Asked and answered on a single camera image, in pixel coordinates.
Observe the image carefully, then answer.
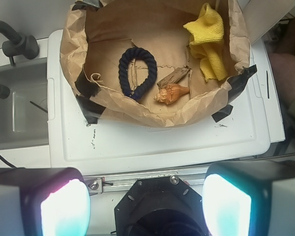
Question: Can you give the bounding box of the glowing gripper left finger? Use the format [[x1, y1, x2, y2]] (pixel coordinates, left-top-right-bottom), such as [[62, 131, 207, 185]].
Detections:
[[0, 168, 90, 236]]

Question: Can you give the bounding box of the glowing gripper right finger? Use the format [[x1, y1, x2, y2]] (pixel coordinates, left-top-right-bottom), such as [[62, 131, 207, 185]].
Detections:
[[202, 161, 295, 236]]

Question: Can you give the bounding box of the yellow cloth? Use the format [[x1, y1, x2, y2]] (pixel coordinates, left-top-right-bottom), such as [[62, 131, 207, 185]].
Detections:
[[183, 2, 228, 81]]

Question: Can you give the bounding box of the white plastic lid board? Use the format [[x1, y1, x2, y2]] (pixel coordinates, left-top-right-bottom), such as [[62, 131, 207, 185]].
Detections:
[[47, 30, 285, 168]]

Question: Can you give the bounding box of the grey toy sink basin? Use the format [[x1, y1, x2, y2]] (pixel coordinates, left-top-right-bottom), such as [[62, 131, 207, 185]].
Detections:
[[0, 58, 48, 150]]

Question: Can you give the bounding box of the orange conch shell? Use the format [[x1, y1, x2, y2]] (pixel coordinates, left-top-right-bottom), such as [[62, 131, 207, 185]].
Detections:
[[153, 84, 190, 105]]

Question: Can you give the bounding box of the brown wood piece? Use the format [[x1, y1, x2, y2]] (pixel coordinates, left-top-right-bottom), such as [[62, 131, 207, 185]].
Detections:
[[157, 67, 190, 89]]

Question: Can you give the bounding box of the grey toy faucet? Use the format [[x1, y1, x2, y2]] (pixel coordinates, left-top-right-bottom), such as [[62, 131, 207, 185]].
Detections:
[[0, 20, 40, 99]]

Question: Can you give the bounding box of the brown paper bag tray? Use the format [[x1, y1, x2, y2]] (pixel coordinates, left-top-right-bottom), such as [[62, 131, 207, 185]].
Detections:
[[60, 0, 250, 128]]

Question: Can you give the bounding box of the aluminium rail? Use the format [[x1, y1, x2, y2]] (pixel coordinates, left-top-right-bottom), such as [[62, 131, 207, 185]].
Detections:
[[83, 165, 208, 196]]

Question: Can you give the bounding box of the black octagonal mount plate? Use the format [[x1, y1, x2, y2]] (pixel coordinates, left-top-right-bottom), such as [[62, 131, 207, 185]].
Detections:
[[114, 181, 209, 236]]

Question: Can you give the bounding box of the dark blue rope loop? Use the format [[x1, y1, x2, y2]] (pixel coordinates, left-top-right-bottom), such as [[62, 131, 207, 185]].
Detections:
[[118, 47, 158, 100]]

